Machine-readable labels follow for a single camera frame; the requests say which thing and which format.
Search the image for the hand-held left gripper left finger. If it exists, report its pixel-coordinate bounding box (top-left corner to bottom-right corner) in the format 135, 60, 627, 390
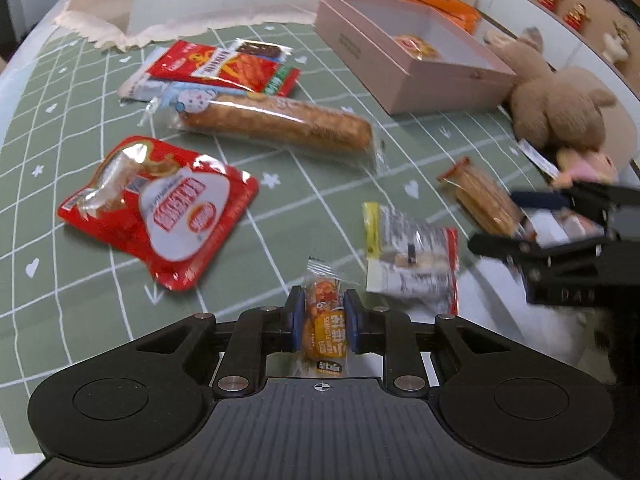
135, 286, 307, 401

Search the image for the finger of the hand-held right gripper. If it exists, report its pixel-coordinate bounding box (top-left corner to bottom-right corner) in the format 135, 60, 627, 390
467, 232, 608, 281
510, 180, 621, 226

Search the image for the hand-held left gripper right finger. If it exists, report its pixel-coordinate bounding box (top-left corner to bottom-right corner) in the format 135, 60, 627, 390
344, 290, 511, 401

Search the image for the small orange snack packet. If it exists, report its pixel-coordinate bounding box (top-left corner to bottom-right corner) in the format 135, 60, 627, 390
305, 256, 348, 377

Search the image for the clear cracker packet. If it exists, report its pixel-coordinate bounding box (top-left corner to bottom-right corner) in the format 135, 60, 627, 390
436, 156, 538, 241

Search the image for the long bread packet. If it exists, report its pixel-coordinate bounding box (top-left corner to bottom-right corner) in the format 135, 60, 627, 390
139, 82, 388, 173

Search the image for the pink box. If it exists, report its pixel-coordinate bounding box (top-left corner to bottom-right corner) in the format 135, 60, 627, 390
314, 0, 518, 116

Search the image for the red snack bag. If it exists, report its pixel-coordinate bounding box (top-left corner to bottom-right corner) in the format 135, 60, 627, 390
149, 40, 288, 95

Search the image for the blue and white packet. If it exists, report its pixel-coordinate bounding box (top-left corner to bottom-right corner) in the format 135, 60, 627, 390
117, 46, 173, 103

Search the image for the white toy tag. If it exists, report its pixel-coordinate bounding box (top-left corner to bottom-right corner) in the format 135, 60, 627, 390
517, 139, 561, 181

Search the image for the pink plush toy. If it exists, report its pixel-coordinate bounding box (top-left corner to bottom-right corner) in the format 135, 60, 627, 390
552, 147, 621, 191

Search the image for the white packet with yellow edge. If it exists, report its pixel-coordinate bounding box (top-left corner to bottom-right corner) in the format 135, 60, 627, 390
362, 202, 461, 317

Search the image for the brown teddy bear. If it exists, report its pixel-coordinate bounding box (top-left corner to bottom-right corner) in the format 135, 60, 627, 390
482, 27, 618, 151

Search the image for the green grid tablecloth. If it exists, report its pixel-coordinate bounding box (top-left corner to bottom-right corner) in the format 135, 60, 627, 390
0, 22, 551, 453

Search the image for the red sausage packet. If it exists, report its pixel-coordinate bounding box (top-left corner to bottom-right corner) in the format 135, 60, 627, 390
56, 135, 261, 292

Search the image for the white figurine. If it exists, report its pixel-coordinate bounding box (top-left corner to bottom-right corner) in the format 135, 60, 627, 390
602, 20, 633, 63

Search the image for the wooden shelf unit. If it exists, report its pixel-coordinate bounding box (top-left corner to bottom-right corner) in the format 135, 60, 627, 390
470, 0, 640, 81

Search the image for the green and red packet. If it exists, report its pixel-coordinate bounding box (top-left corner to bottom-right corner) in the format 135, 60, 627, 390
265, 64, 302, 98

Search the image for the dark chocolate packet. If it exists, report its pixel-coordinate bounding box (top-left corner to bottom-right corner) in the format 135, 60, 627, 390
235, 40, 293, 63

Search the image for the white printed tote bag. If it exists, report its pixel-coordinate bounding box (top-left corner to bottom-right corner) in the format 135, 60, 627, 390
52, 0, 371, 53

